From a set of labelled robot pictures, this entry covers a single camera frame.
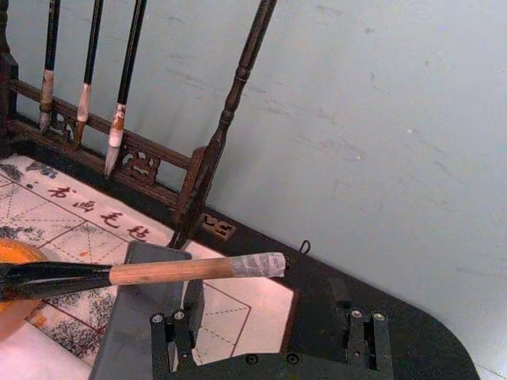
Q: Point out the dark wooden brush rack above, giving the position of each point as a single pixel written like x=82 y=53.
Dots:
x=222 y=126

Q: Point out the white printed felt mat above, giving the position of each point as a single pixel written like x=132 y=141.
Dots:
x=59 y=221

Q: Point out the orange dish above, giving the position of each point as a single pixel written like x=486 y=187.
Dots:
x=16 y=253

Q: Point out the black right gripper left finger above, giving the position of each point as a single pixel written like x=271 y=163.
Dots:
x=130 y=328

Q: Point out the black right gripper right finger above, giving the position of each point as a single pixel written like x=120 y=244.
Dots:
x=366 y=340

